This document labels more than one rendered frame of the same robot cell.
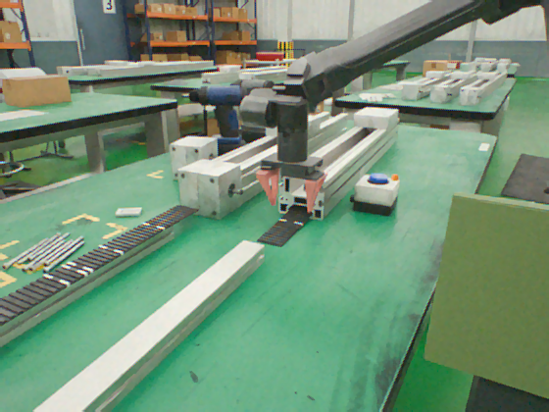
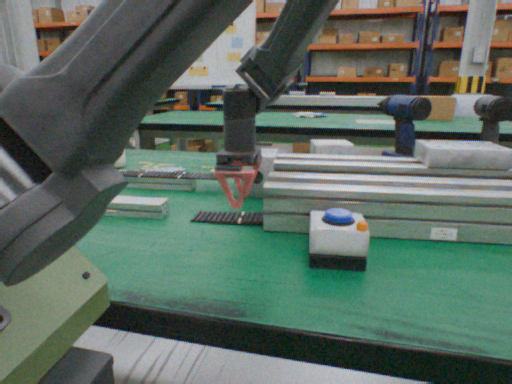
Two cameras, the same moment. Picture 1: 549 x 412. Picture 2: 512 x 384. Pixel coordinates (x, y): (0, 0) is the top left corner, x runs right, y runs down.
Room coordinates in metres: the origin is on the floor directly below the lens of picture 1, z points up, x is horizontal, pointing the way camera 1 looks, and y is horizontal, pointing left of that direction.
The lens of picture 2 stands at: (0.57, -0.66, 1.04)
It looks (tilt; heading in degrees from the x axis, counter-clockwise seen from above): 17 degrees down; 72
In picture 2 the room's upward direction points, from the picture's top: straight up
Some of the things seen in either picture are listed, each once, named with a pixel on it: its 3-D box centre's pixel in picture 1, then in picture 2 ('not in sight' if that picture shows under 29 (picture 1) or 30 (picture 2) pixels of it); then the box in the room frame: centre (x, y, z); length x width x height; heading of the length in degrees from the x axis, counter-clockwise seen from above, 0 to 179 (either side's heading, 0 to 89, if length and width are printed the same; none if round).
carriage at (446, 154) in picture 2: (293, 129); (458, 159); (1.23, -0.06, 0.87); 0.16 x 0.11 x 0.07; 154
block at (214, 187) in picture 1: (215, 188); (255, 173); (0.83, 0.12, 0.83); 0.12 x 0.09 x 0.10; 64
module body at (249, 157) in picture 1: (293, 145); (455, 181); (1.23, -0.06, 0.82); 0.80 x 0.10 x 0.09; 154
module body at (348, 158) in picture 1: (354, 153); (496, 210); (1.15, -0.23, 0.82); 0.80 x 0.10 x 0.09; 154
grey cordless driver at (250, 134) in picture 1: (248, 111); (483, 136); (1.48, 0.09, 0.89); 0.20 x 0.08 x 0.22; 58
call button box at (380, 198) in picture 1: (373, 193); (336, 235); (0.84, -0.22, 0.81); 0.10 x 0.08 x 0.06; 64
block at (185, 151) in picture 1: (199, 158); (331, 160); (1.07, 0.20, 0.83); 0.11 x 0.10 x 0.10; 73
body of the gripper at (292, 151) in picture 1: (292, 148); (239, 139); (0.75, -0.04, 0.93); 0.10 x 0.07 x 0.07; 64
